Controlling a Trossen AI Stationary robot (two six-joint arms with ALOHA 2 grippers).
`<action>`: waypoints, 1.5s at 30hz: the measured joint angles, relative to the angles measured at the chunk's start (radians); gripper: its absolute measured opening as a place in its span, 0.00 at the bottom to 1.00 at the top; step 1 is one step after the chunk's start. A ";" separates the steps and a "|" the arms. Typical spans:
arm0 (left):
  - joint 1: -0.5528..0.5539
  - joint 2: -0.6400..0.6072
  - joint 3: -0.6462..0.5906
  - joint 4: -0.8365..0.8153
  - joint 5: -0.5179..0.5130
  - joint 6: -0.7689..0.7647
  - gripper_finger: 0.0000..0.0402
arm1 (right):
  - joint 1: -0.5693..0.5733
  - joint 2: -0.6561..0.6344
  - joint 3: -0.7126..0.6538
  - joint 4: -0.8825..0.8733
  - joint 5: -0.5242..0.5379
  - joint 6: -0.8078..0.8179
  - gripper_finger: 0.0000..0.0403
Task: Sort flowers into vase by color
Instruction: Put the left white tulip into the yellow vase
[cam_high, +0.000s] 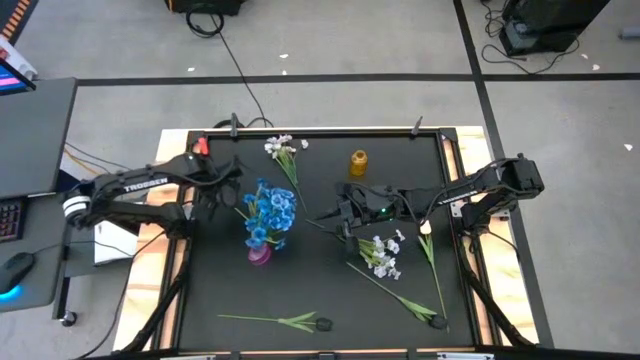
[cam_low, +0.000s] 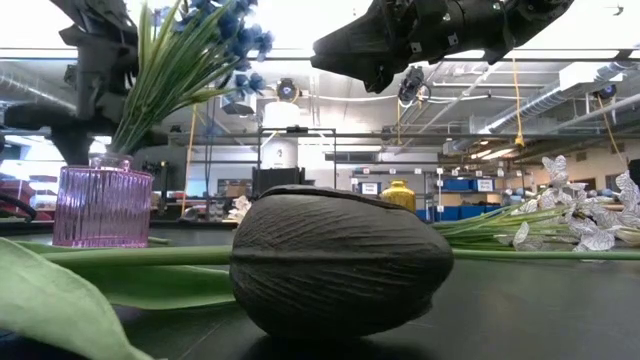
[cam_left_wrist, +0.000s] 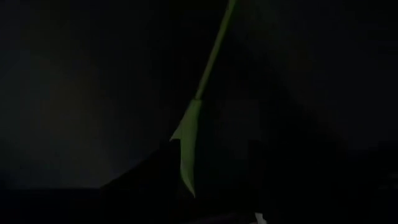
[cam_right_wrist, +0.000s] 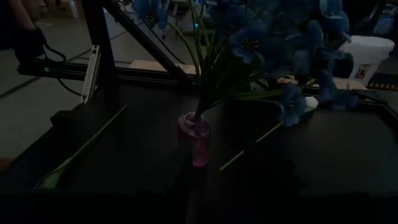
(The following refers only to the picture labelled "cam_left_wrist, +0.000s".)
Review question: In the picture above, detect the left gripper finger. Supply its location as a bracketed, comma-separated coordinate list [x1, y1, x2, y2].
[99, 139, 188, 200]

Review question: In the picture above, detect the white artificial tulip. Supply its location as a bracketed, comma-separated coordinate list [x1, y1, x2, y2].
[169, 0, 239, 198]

